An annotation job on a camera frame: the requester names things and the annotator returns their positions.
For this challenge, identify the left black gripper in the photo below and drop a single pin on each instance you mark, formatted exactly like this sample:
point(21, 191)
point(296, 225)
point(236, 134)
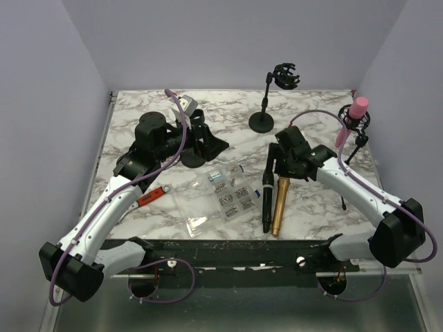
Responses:
point(221, 145)

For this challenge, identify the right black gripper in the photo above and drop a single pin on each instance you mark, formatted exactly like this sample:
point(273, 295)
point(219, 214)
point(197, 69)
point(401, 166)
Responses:
point(275, 153)

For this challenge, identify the black microphone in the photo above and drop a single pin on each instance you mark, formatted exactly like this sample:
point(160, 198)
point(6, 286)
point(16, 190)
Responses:
point(267, 197)

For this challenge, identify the black clip microphone stand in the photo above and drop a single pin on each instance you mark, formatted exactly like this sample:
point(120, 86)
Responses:
point(193, 155)

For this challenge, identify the gold microphone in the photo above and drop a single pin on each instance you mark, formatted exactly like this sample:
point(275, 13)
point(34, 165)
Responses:
point(283, 186)

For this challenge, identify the black tripod microphone stand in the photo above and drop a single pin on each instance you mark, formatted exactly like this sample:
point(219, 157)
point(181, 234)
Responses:
point(356, 138)

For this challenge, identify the black round-base shock-mount stand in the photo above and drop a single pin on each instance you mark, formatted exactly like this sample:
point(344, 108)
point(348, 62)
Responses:
point(284, 77)

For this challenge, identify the pink microphone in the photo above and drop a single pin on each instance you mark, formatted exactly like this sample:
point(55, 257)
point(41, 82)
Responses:
point(356, 118)

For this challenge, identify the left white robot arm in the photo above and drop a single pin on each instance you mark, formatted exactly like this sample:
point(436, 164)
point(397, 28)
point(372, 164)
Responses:
point(77, 263)

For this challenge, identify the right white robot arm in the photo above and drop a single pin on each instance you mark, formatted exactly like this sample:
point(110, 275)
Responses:
point(396, 234)

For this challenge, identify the clear plastic screw organizer box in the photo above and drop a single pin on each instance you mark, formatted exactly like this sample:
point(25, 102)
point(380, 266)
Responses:
point(233, 194)

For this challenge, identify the clear plastic bag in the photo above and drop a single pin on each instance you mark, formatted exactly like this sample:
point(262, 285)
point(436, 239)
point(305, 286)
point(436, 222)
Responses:
point(198, 207)

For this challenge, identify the red adjustable wrench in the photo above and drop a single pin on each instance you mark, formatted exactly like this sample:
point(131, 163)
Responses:
point(150, 197)

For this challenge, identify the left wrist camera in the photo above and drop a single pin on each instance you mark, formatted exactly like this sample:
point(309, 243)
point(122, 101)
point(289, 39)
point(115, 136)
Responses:
point(188, 104)

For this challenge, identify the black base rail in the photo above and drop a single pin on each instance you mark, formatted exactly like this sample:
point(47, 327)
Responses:
point(236, 263)

